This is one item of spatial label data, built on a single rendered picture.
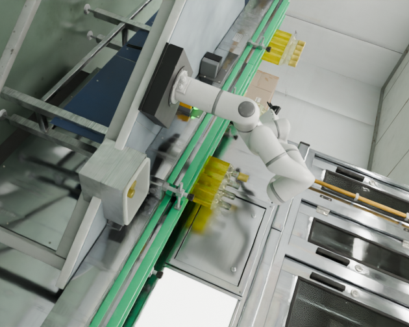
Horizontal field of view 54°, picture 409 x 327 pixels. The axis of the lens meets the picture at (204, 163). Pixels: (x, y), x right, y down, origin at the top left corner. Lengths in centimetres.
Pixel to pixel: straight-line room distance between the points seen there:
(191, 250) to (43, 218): 64
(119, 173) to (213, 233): 60
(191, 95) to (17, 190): 93
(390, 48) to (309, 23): 144
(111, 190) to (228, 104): 49
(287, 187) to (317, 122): 556
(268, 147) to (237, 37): 102
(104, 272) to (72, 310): 15
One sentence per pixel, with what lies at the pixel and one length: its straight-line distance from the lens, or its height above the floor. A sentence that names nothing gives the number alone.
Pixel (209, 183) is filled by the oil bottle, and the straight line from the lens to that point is 170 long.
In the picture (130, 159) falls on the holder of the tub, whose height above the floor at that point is 79.
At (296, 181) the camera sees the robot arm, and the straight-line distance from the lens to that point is 140.
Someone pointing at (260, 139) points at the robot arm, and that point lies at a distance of 138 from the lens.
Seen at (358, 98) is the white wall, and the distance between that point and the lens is 780.
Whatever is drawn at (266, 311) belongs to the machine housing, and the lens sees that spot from 169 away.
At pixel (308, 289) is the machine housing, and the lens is 181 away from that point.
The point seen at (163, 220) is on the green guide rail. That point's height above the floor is 93.
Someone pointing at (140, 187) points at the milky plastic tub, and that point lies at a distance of 152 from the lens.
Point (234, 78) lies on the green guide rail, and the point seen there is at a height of 91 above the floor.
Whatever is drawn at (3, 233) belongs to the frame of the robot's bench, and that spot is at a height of 45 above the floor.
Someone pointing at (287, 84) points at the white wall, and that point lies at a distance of 747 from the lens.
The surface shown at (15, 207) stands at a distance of 190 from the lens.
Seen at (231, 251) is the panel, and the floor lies 121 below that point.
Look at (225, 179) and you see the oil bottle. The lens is 173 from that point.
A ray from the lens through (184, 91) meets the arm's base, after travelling 143.
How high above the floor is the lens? 121
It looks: 8 degrees down
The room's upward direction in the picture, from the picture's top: 112 degrees clockwise
